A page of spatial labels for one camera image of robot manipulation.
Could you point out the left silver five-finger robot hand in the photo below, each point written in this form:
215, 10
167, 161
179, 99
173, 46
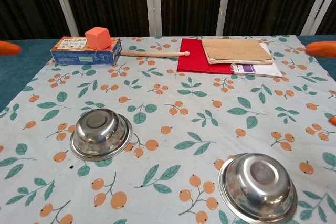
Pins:
9, 48

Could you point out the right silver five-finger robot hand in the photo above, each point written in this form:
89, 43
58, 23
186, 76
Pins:
323, 49

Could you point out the steel bowl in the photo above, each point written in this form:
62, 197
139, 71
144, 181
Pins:
99, 134
257, 190

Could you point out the floral tablecloth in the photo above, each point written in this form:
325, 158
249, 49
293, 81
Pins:
168, 103

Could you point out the teal table cover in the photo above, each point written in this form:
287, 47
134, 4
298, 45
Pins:
15, 72

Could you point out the white spiral notebook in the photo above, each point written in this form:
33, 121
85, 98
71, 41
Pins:
262, 70

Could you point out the blue and orange cardboard box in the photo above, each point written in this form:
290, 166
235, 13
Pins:
78, 57

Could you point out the orange foam cube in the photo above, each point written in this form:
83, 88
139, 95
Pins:
97, 39

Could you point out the brown paper notebook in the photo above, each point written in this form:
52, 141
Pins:
233, 48

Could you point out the red notebook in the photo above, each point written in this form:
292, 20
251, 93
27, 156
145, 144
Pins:
191, 58

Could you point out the wooden drumstick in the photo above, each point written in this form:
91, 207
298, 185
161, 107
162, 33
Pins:
152, 54

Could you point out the white frame post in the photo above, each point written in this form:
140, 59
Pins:
225, 1
153, 1
319, 1
63, 1

